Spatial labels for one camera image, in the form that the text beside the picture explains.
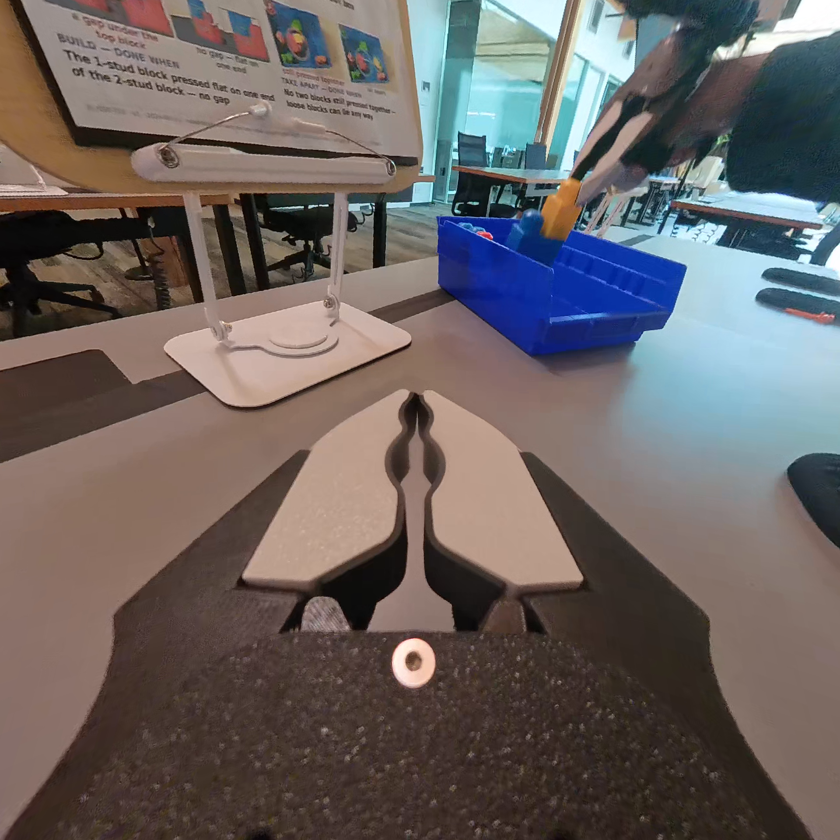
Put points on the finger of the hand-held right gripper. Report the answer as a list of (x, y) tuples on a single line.
[(627, 141), (600, 131)]

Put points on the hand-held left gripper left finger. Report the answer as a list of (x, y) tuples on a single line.
[(328, 518)]

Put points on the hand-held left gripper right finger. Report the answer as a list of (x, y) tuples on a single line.
[(505, 518)]

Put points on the yellow single-stud block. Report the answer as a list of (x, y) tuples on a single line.
[(561, 210)]

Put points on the blue two-stud block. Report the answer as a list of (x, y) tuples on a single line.
[(531, 246)]

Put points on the blue plastic bin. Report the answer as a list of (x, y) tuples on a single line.
[(512, 295)]

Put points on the person's right forearm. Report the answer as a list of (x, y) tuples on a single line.
[(787, 118)]

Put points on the person's right hand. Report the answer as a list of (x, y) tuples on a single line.
[(722, 92)]

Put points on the black office chair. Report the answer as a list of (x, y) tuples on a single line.
[(295, 226), (535, 156), (471, 157), (39, 243)]

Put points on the pale wooden board stand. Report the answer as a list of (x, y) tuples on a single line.
[(600, 213)]

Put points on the wood-edged office table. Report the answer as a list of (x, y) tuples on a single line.
[(65, 202), (512, 174), (748, 208)]

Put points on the white document stand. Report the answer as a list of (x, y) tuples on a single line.
[(262, 374)]

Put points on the black mesh pad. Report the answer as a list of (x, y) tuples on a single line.
[(787, 303), (800, 281)]

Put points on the small orange tool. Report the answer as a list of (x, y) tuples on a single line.
[(814, 316)]

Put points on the black mesh chair armrest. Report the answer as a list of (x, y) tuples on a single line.
[(817, 492)]

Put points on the printed instruction sheet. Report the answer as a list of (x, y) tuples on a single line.
[(197, 85)]

